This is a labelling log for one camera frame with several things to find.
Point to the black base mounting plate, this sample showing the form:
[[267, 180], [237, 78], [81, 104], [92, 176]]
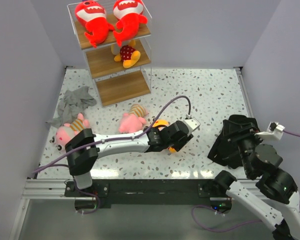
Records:
[[152, 192]]

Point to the pink pig plush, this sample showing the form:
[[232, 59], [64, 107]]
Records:
[[68, 131], [133, 120]]

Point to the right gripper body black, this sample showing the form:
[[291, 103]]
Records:
[[245, 140]]

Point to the orange doll polka dot dress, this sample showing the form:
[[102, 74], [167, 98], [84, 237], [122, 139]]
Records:
[[127, 54]]

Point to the red shark plush with face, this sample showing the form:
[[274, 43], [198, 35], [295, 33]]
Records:
[[93, 17]]

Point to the grey crumpled cloth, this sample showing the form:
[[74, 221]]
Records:
[[73, 103]]

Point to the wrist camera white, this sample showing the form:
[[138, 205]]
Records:
[[192, 123], [274, 132]]

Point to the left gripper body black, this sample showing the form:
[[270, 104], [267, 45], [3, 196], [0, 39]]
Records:
[[180, 143]]

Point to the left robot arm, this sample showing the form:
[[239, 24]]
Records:
[[85, 148]]

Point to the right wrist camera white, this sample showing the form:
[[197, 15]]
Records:
[[274, 132]]

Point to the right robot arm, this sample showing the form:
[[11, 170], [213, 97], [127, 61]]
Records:
[[261, 162]]

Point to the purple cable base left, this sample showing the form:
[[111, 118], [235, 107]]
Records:
[[85, 207]]

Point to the white wire wooden shelf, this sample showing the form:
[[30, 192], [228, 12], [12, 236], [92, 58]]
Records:
[[112, 81]]

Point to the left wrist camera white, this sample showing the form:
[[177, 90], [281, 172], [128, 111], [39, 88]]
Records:
[[192, 123]]

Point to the pink pig plush centre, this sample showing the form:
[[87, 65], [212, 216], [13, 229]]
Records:
[[133, 120]]

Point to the orange doll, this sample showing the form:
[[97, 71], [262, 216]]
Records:
[[160, 124]]

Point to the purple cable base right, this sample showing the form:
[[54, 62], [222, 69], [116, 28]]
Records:
[[211, 220]]

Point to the purple cable base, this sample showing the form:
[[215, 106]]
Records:
[[85, 207], [211, 220]]

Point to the black cloth right side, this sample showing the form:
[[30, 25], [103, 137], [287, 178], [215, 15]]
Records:
[[223, 152]]

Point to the pink pig plush left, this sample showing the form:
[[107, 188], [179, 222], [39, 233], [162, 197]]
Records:
[[68, 131]]

